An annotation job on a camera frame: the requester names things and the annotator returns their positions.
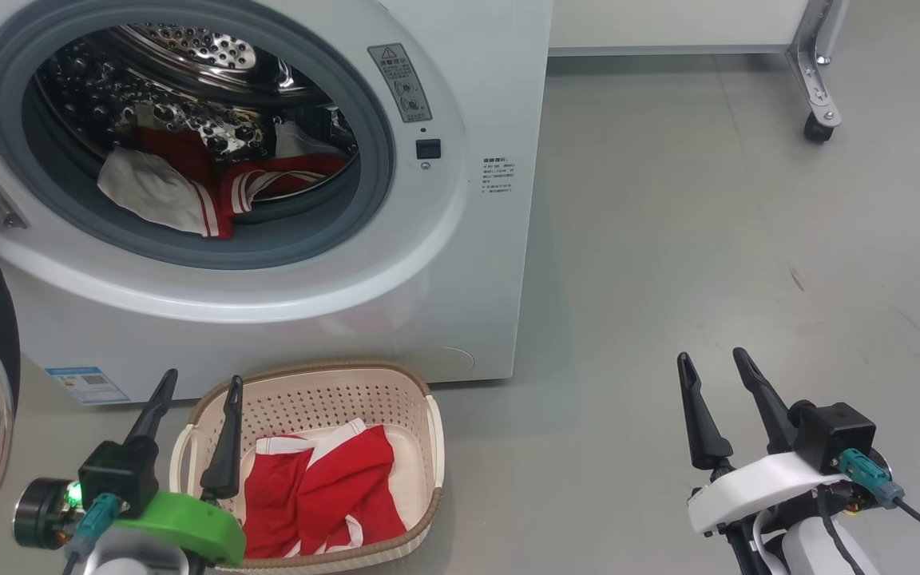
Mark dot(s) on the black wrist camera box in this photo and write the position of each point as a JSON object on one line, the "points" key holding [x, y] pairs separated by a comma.
{"points": [[835, 435], [116, 475]]}

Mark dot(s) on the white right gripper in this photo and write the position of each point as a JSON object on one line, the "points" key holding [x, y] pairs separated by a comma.
{"points": [[755, 487]]}

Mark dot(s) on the red shorts with white trim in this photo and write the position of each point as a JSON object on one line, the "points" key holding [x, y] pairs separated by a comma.
{"points": [[324, 487]]}

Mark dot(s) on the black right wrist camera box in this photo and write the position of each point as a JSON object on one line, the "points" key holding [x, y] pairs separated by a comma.
{"points": [[835, 435]]}

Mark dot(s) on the black caster wheel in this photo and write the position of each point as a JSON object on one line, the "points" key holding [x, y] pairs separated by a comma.
{"points": [[818, 129]]}

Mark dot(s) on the white front-load washing machine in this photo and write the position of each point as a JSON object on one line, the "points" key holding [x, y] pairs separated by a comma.
{"points": [[428, 319]]}

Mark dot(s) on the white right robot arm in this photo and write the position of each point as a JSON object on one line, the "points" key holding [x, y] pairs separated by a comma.
{"points": [[807, 557]]}

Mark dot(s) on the black printed text label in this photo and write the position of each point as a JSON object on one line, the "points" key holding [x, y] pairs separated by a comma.
{"points": [[497, 176]]}

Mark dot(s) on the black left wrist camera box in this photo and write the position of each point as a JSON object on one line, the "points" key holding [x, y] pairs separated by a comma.
{"points": [[116, 475]]}

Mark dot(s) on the black square door latch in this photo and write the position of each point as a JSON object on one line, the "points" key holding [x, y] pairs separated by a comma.
{"points": [[428, 148]]}

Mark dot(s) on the red and white printed jersey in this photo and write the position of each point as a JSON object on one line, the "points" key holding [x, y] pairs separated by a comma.
{"points": [[148, 192]]}

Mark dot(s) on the white board panel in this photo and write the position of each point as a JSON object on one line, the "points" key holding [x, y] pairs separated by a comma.
{"points": [[668, 24]]}

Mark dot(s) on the cream perforated laundry basket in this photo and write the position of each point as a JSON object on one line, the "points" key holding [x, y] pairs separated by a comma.
{"points": [[332, 391]]}

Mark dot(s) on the blue energy label sticker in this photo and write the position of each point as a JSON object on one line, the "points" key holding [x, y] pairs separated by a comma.
{"points": [[86, 386]]}

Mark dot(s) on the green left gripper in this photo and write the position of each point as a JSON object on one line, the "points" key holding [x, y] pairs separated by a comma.
{"points": [[188, 527]]}

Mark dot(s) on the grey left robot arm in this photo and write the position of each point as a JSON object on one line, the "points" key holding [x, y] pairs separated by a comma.
{"points": [[132, 561]]}

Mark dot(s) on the grey warning sticker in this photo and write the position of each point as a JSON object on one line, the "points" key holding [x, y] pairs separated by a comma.
{"points": [[400, 80]]}

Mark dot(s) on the silver metal frame leg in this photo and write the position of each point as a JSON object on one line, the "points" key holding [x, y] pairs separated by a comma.
{"points": [[815, 48]]}

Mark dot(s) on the stainless steel washing machine drum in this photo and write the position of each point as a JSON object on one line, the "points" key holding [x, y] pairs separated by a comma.
{"points": [[188, 48]]}

